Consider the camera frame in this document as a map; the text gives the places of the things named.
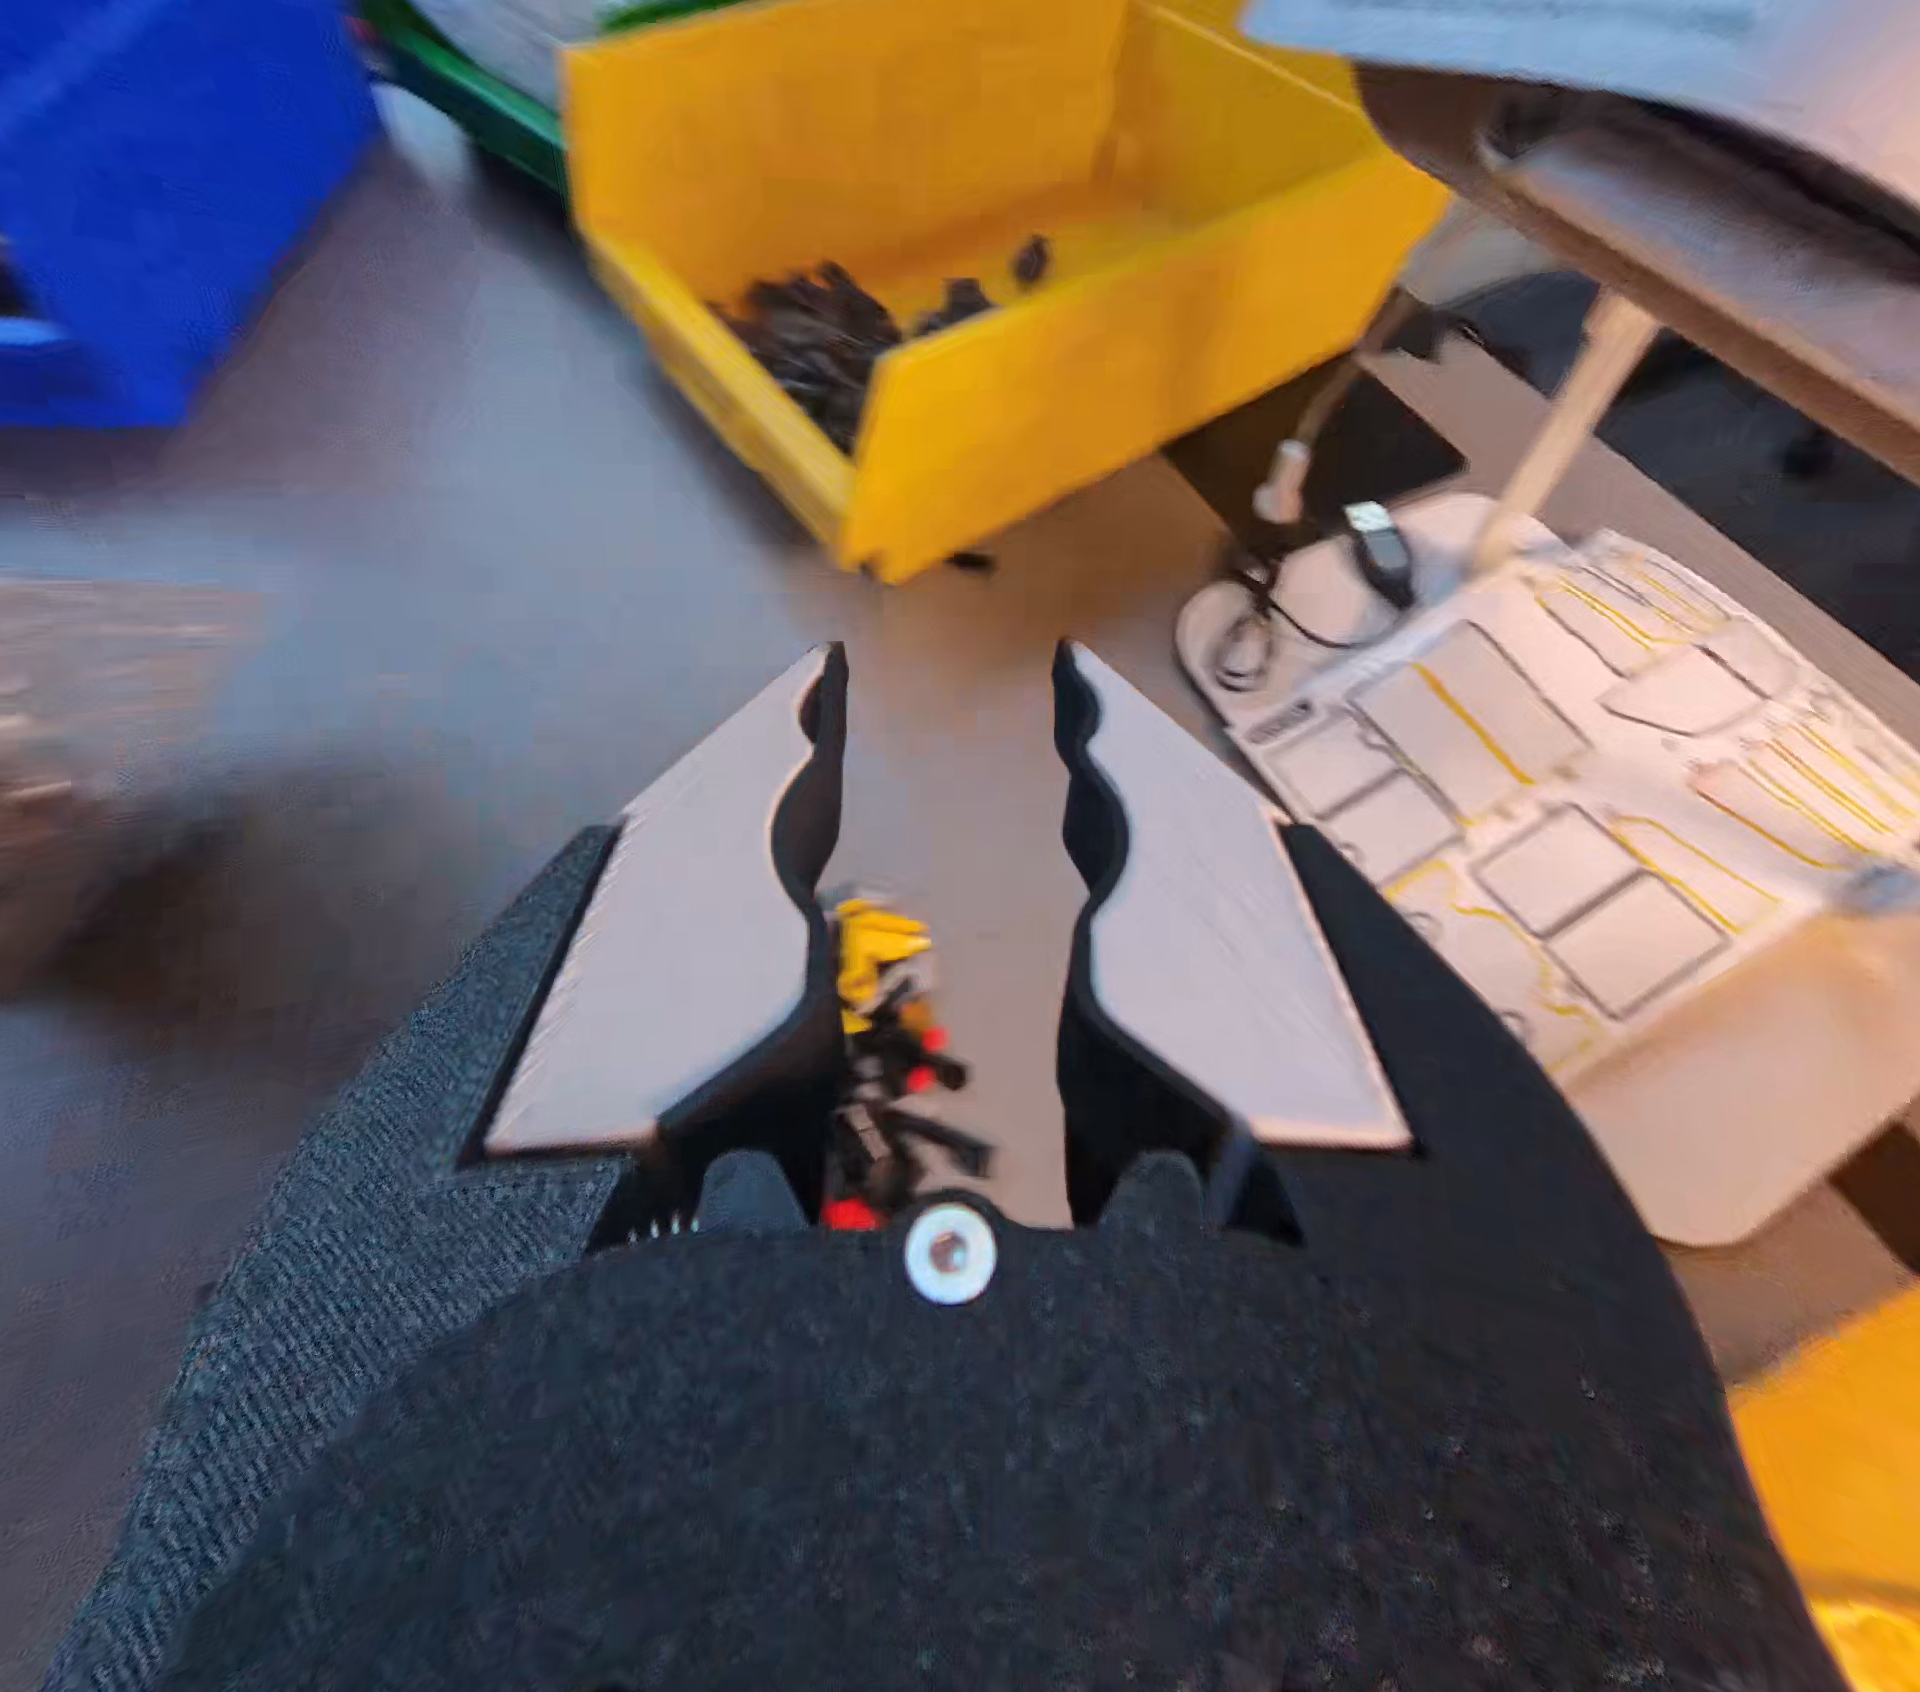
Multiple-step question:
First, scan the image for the black box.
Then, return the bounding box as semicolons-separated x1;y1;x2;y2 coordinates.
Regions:
1162;355;1473;524

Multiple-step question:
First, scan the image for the black USB cable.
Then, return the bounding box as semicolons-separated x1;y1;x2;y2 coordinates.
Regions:
1207;497;1421;695

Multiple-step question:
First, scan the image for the heap of black building pieces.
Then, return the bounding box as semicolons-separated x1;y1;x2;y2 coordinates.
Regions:
712;236;1052;456

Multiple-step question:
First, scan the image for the blue storage bin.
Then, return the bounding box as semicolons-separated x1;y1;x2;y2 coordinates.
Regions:
0;0;385;433

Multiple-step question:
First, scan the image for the clear bubble wrap sheet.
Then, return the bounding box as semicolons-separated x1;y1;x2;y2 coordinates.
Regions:
0;574;272;989

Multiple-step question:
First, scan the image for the pile of small building pieces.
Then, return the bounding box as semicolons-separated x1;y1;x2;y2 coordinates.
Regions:
823;887;1001;1231

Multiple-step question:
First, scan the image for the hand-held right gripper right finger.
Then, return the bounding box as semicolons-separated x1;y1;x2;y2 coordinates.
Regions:
1051;637;1417;1225

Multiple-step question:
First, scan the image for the yellow storage bin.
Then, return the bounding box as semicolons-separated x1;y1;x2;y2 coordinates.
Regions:
559;0;1455;583
1725;1286;1920;1692

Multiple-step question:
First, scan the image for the grey desk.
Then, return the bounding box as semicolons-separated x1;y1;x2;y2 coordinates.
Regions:
0;86;1920;1692

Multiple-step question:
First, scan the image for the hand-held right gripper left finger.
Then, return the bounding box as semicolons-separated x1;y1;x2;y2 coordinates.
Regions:
481;642;851;1222

